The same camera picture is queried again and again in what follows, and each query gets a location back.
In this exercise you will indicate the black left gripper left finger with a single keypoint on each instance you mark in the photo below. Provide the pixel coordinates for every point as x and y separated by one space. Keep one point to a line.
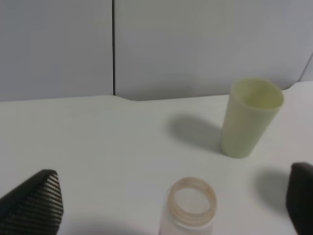
35 207

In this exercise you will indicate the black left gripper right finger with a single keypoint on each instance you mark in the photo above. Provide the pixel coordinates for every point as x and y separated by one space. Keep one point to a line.
299 198

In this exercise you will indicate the clear plastic drink bottle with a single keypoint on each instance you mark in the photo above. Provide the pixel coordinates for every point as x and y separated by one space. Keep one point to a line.
189 208

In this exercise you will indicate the pale green plastic cup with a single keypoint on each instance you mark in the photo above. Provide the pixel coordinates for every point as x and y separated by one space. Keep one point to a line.
252 105

